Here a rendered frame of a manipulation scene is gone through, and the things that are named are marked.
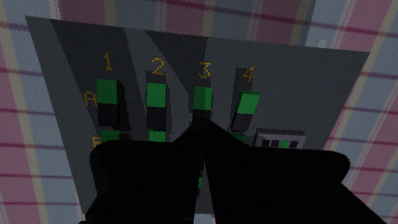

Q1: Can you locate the dark grey switch panel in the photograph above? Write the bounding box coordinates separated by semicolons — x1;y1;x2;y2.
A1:
25;15;370;215

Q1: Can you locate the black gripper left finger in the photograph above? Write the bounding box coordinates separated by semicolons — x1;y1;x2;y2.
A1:
89;118;204;223

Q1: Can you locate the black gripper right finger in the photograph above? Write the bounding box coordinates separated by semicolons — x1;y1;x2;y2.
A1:
202;118;350;224

